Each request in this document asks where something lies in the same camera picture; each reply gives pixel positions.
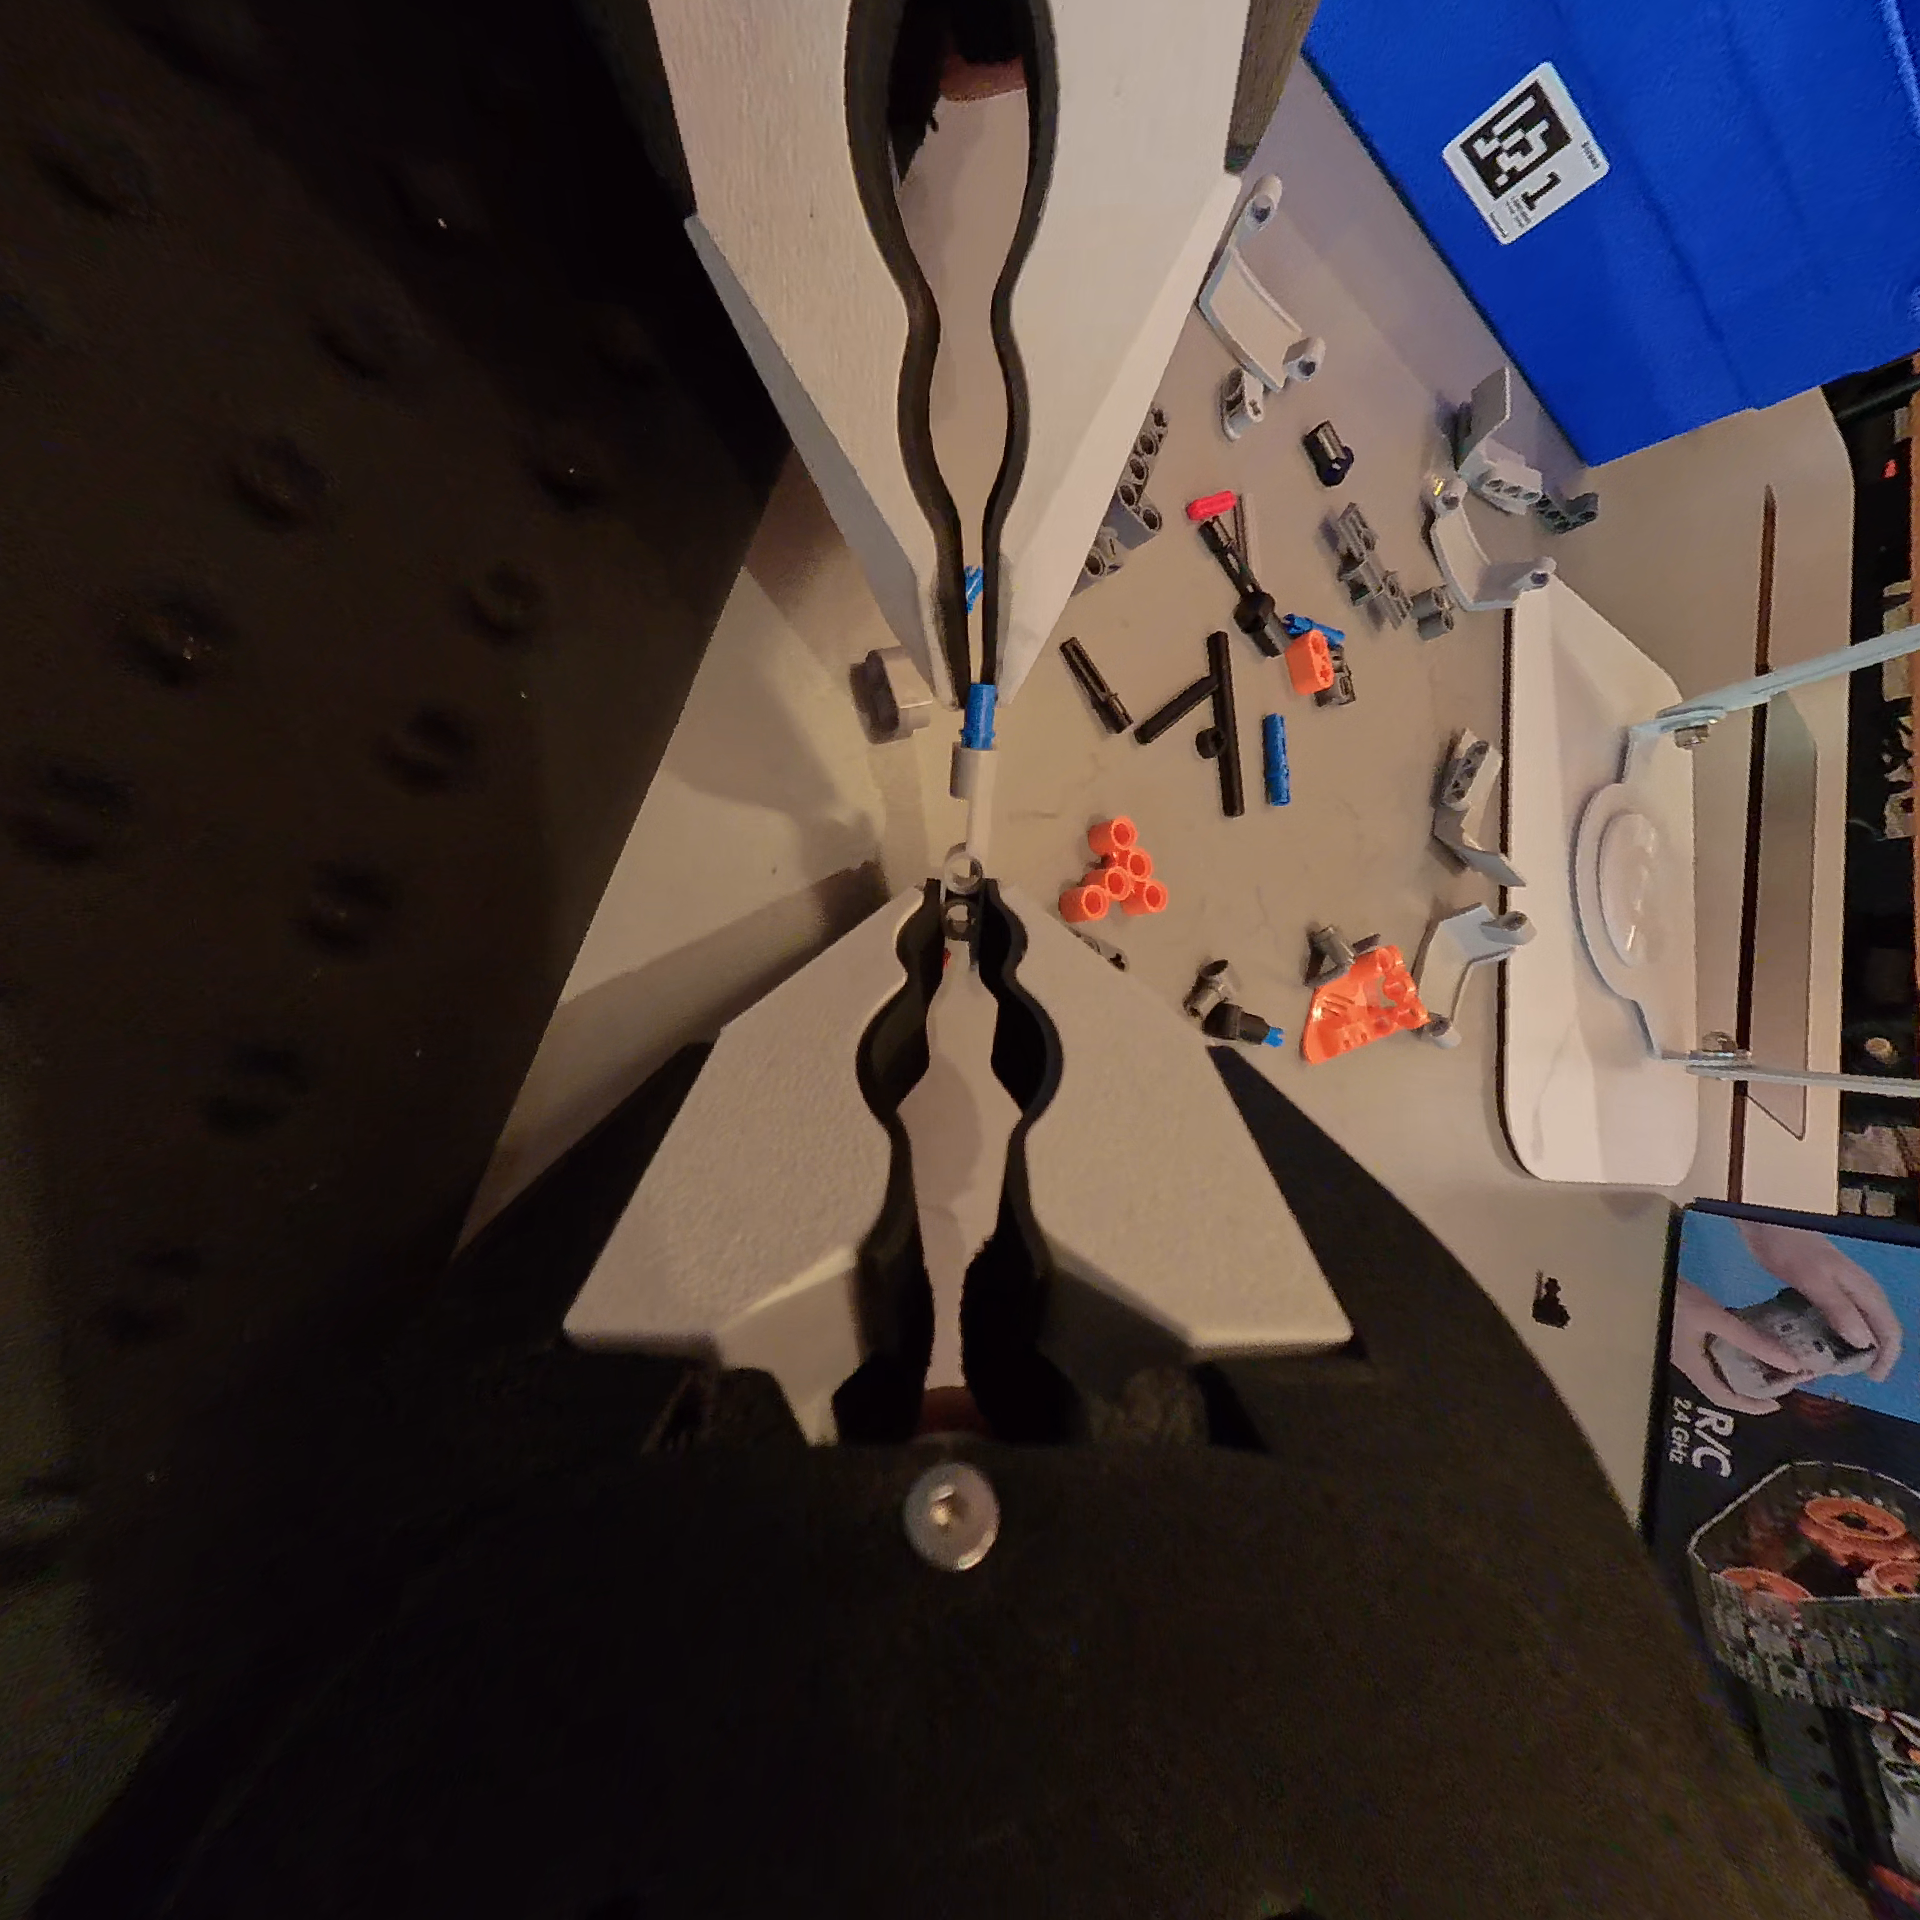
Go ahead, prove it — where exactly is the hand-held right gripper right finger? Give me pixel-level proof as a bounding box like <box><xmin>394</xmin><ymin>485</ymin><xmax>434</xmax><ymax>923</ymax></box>
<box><xmin>965</xmin><ymin>882</ymin><xmax>1355</xmax><ymax>1450</ymax></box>

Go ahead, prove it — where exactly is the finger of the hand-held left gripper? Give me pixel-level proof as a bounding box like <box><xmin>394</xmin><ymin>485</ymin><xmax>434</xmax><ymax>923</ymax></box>
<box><xmin>976</xmin><ymin>0</ymin><xmax>1252</xmax><ymax>707</ymax></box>
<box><xmin>644</xmin><ymin>0</ymin><xmax>971</xmax><ymax>712</ymax></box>

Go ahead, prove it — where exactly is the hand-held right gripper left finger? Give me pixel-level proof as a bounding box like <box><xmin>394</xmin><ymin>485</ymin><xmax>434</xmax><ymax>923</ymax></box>
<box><xmin>564</xmin><ymin>881</ymin><xmax>952</xmax><ymax>1450</ymax></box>

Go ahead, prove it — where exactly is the light grey beam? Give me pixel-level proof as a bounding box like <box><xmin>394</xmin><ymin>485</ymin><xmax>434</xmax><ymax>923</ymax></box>
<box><xmin>941</xmin><ymin>744</ymin><xmax>997</xmax><ymax>945</ymax></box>

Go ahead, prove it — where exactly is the grey curved panel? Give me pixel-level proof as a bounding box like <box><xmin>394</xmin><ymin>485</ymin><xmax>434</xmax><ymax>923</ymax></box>
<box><xmin>1421</xmin><ymin>478</ymin><xmax>1561</xmax><ymax>616</ymax></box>
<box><xmin>1410</xmin><ymin>904</ymin><xmax>1538</xmax><ymax>1051</ymax></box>
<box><xmin>1195</xmin><ymin>176</ymin><xmax>1330</xmax><ymax>395</ymax></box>
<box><xmin>1429</xmin><ymin>729</ymin><xmax>1528</xmax><ymax>889</ymax></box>

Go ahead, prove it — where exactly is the orange flat panel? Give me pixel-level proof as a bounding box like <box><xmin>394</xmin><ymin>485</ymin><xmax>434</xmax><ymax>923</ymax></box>
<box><xmin>1300</xmin><ymin>941</ymin><xmax>1431</xmax><ymax>1067</ymax></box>

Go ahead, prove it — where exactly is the orange five-hole connector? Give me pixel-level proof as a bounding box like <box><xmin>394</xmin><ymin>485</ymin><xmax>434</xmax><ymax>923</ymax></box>
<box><xmin>1056</xmin><ymin>813</ymin><xmax>1172</xmax><ymax>923</ymax></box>

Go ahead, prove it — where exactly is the dark grey holed beam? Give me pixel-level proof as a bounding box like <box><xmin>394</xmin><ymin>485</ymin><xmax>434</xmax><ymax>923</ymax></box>
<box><xmin>1079</xmin><ymin>406</ymin><xmax>1172</xmax><ymax>588</ymax></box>

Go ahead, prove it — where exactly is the black thin axle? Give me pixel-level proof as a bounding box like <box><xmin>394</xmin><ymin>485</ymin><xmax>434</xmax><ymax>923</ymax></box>
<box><xmin>1201</xmin><ymin>502</ymin><xmax>1277</xmax><ymax>634</ymax></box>

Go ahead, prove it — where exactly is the light grey angled panel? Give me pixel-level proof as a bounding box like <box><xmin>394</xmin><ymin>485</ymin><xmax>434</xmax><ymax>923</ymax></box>
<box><xmin>1440</xmin><ymin>366</ymin><xmax>1549</xmax><ymax>522</ymax></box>

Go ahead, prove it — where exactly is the blue storage box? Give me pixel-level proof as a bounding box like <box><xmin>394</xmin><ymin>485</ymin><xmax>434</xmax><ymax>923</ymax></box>
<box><xmin>1299</xmin><ymin>0</ymin><xmax>1920</xmax><ymax>468</ymax></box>

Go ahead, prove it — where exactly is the black long pin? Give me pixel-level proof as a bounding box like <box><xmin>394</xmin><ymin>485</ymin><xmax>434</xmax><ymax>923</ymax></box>
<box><xmin>1056</xmin><ymin>635</ymin><xmax>1137</xmax><ymax>738</ymax></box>

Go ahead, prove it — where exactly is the light grey slope tile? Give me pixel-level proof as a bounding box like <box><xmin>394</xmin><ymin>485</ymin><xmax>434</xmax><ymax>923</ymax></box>
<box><xmin>850</xmin><ymin>644</ymin><xmax>941</xmax><ymax>745</ymax></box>

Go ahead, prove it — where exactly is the white book stand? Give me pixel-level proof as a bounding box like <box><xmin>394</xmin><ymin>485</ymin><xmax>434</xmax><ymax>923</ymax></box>
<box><xmin>1586</xmin><ymin>626</ymin><xmax>1920</xmax><ymax>1086</ymax></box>

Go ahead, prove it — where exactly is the black dimpled mat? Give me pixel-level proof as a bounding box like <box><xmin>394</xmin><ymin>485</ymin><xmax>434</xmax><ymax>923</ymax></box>
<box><xmin>0</xmin><ymin>0</ymin><xmax>818</xmax><ymax>1920</ymax></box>

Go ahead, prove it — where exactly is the robot kit box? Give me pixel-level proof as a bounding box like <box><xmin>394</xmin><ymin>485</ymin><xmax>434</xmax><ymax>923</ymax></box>
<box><xmin>1641</xmin><ymin>1200</ymin><xmax>1920</xmax><ymax>1920</ymax></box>

